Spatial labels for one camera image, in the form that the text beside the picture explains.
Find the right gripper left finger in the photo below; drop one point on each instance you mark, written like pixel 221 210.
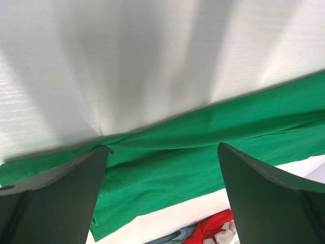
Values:
pixel 55 206

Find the folded light blue t shirt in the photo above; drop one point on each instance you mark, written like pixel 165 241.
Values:
pixel 175 237

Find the folded red t shirt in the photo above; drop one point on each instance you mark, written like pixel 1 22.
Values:
pixel 208 228

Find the folded white t shirt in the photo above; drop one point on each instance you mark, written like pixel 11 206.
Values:
pixel 227 236

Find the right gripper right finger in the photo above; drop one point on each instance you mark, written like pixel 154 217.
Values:
pixel 270 205

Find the green t shirt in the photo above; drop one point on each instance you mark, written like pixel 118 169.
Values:
pixel 177 161

